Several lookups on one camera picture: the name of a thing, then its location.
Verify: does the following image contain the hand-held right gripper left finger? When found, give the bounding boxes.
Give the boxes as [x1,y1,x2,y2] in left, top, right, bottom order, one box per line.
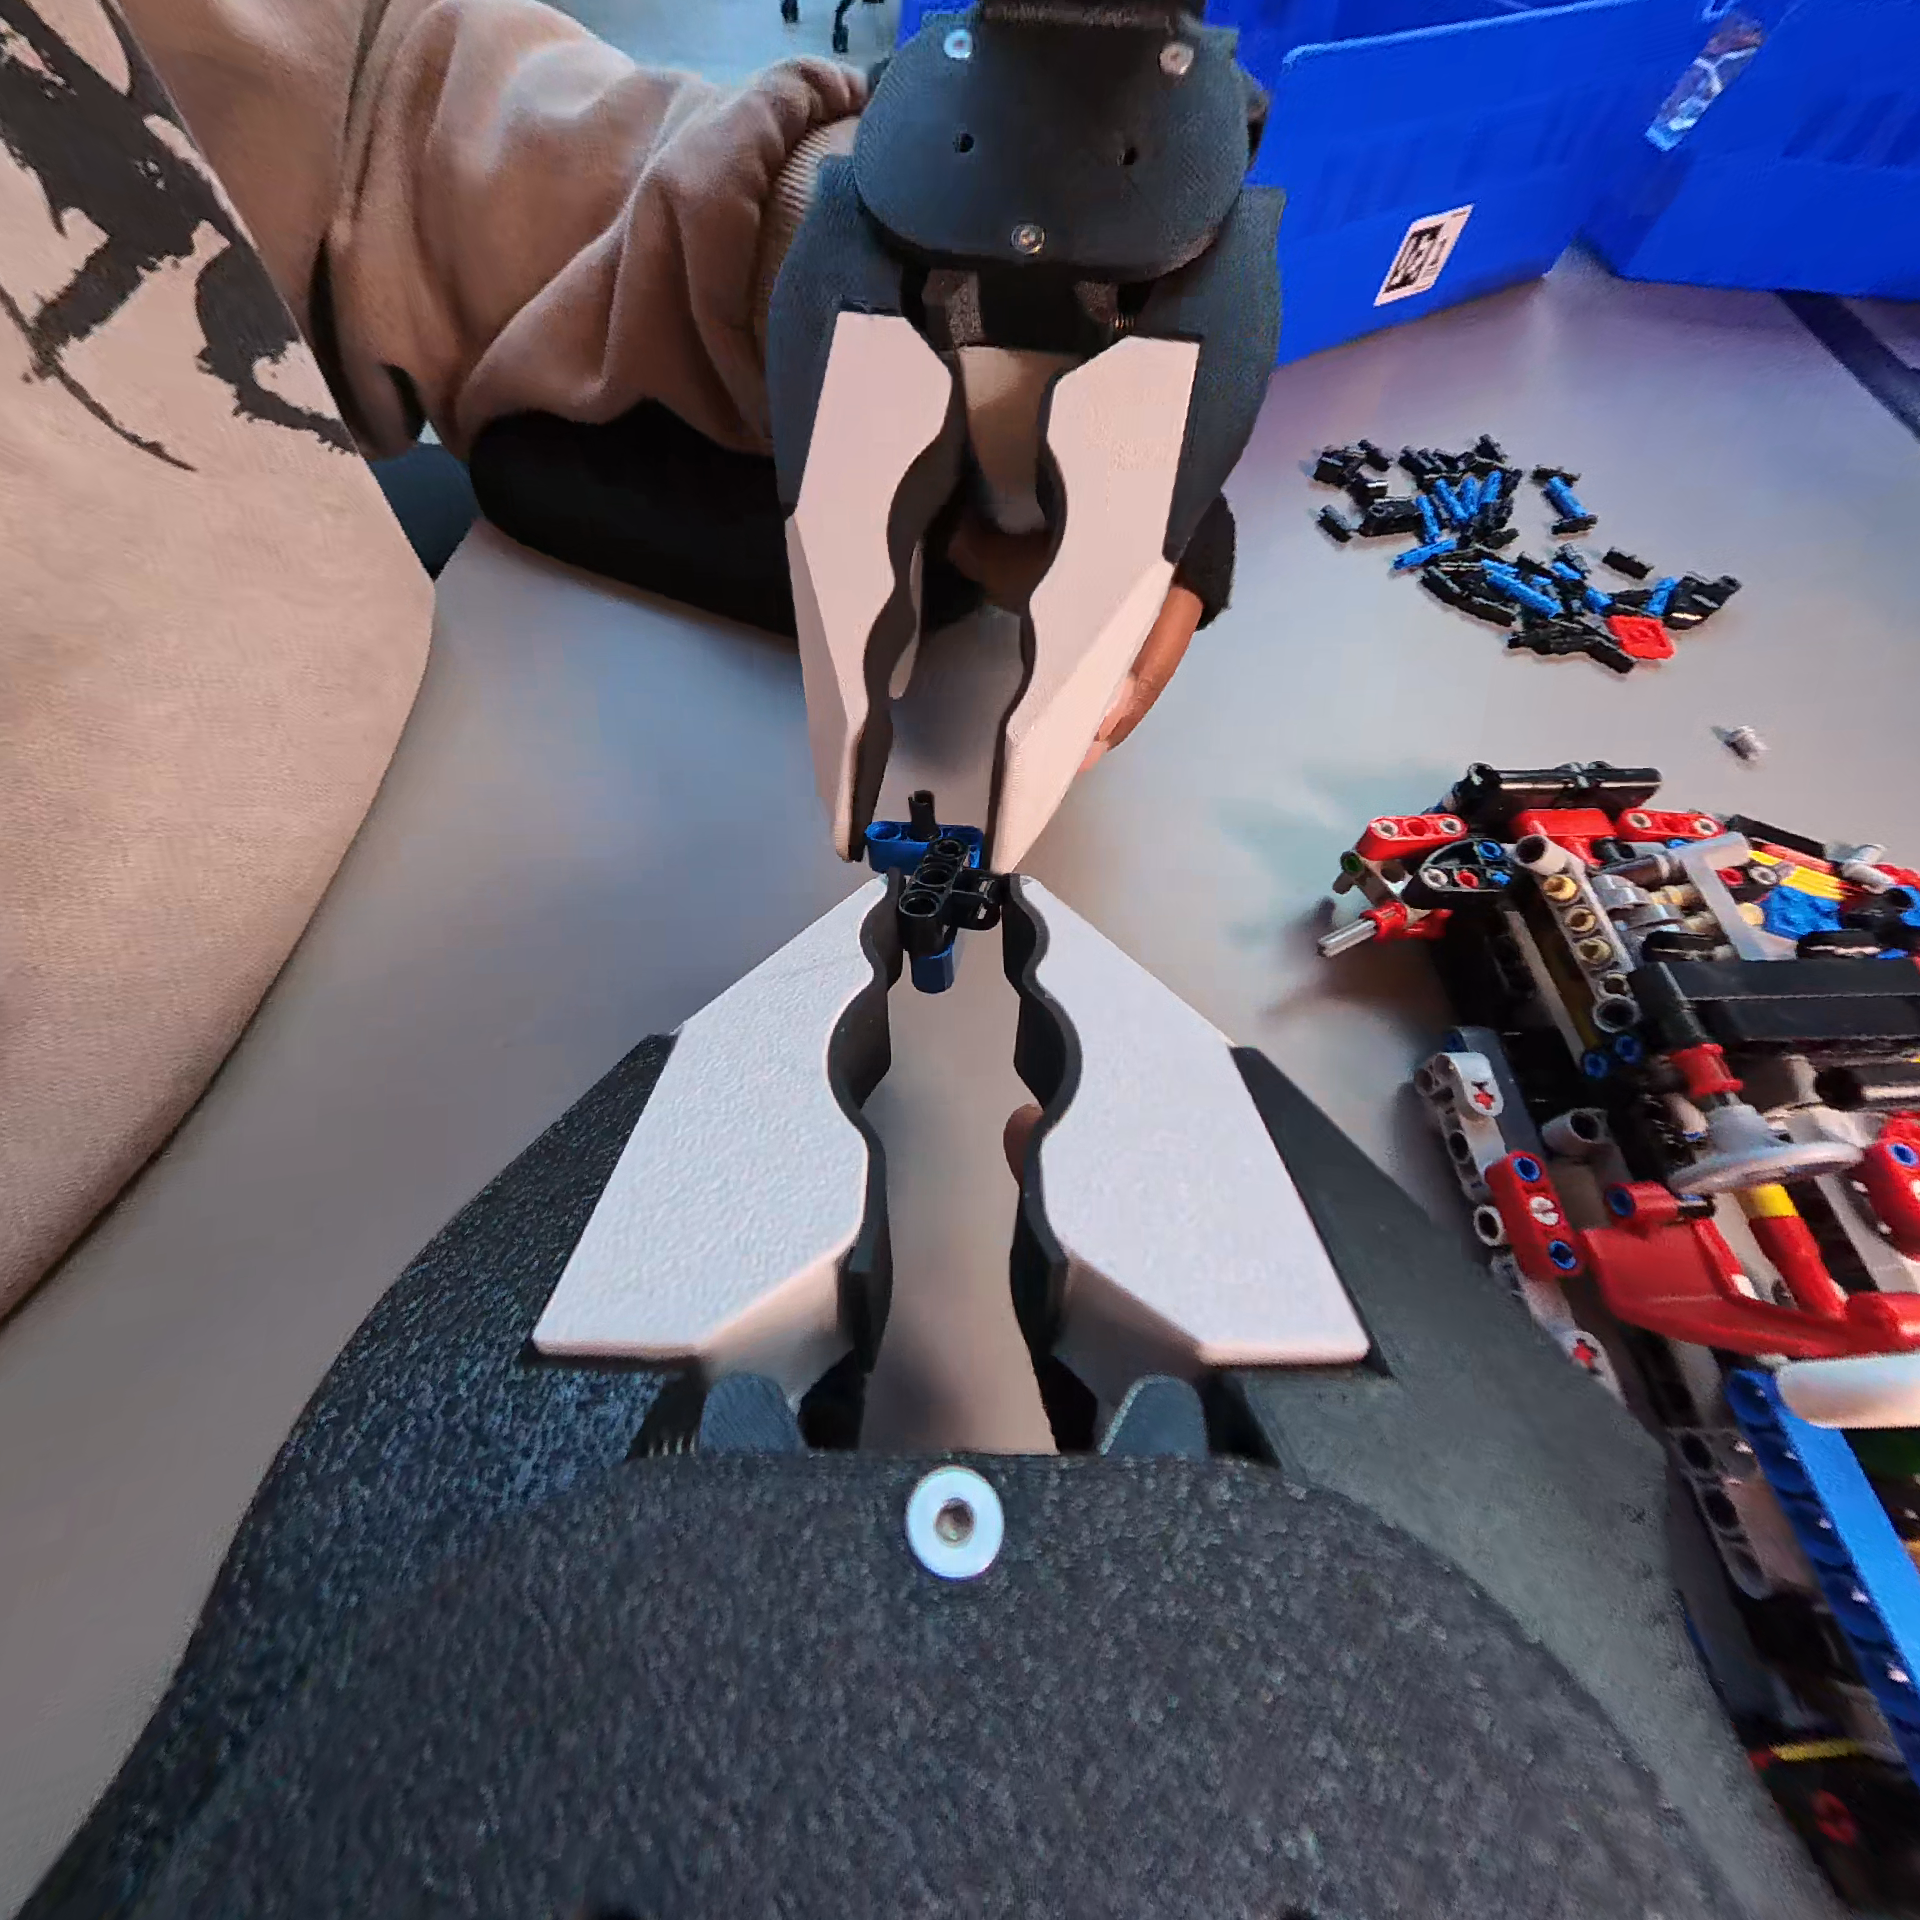
[528,878,903,1448]

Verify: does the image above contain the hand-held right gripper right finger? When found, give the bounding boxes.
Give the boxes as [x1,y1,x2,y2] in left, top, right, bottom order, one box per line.
[1000,874,1373,1454]

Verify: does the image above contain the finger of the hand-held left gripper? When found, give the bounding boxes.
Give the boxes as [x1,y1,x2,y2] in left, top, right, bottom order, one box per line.
[990,330,1204,876]
[784,306,965,863]

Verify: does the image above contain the blue L-shaped lego beam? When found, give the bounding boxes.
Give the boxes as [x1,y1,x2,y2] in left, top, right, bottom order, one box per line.
[861,816,991,994]

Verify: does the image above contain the black lego perpendicular connector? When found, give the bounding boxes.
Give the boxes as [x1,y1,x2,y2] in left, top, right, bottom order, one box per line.
[896,836,1003,962]

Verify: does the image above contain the lego car model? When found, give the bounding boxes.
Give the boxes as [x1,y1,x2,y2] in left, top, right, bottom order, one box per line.
[1316,756,1920,1907]

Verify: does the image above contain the person's left forearm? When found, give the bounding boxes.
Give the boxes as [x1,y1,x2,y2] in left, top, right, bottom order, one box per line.
[119,0,872,459]

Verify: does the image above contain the person's left hand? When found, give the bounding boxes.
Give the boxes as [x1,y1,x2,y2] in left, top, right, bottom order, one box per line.
[1076,584,1209,771]

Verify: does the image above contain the blue labelled plastic bin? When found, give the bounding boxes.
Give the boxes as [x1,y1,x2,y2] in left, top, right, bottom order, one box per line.
[896,0,1719,365]

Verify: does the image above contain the pile of black blue pins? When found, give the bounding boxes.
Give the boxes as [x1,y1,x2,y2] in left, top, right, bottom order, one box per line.
[1312,432,1743,677]

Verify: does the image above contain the dark blue cloth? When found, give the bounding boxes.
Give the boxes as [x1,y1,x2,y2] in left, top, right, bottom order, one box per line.
[372,442,479,578]

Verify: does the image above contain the clear plastic bag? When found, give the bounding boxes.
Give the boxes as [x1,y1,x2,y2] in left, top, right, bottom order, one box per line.
[1640,12,1771,154]

